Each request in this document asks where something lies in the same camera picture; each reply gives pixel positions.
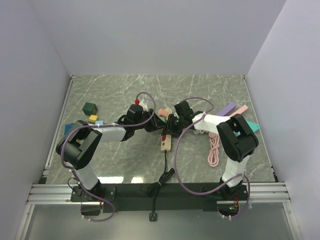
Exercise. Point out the beige power strip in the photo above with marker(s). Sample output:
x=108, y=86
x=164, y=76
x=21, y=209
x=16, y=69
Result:
x=166, y=140

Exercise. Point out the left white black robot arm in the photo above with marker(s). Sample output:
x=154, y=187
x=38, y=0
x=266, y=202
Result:
x=80, y=144

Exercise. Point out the small yellow plug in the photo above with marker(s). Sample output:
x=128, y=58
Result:
x=92, y=119

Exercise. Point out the aluminium rail frame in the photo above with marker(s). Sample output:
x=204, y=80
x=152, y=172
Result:
x=222, y=88

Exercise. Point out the dark green cube plug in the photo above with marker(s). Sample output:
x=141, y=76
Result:
x=90, y=109

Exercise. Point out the teal power strip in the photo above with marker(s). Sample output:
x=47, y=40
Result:
x=252, y=125

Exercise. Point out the purple power strip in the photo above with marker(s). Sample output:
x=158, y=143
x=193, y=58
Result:
x=226, y=111

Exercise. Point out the salmon plug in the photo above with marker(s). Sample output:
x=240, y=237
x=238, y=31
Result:
x=163, y=113

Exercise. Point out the black base bar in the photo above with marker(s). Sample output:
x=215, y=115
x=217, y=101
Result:
x=171, y=196

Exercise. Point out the pink power strip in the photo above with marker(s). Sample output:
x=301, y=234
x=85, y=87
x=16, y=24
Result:
x=240, y=111

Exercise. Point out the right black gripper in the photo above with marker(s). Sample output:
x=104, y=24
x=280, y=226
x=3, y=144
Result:
x=170, y=127

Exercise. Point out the blue cube adapter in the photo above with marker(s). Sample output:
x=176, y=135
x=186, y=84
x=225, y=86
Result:
x=67, y=127

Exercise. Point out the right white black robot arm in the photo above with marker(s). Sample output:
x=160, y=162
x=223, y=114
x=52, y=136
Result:
x=238, y=140

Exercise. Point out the light blue plug adapter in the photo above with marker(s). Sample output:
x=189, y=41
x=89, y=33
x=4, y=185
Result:
x=99, y=122

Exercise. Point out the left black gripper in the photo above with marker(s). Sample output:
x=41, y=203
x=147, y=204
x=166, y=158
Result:
x=156, y=123

